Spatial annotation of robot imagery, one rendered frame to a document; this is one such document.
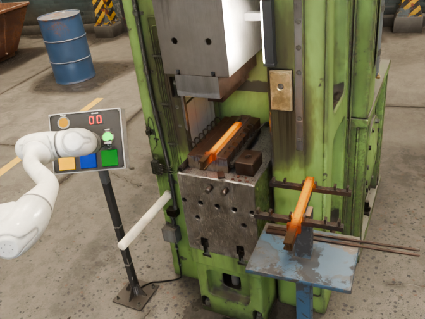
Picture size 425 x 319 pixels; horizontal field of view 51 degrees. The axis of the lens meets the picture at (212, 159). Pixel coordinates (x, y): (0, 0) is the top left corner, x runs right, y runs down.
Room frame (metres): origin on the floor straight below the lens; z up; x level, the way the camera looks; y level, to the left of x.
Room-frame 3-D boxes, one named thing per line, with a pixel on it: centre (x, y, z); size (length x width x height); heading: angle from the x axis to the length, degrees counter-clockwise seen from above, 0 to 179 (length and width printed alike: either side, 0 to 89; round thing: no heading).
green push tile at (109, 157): (1.79, 0.47, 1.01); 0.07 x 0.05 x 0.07; 86
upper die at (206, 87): (1.91, -0.08, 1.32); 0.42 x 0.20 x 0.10; 151
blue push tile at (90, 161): (1.80, 0.56, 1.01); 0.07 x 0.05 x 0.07; 86
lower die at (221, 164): (1.91, -0.08, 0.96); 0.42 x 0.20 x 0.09; 151
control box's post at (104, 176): (1.93, 0.55, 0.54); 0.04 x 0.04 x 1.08; 61
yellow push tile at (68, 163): (1.81, 0.66, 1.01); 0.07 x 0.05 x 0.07; 86
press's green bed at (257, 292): (1.89, -0.13, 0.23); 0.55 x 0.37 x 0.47; 151
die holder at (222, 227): (1.89, -0.13, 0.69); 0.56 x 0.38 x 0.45; 151
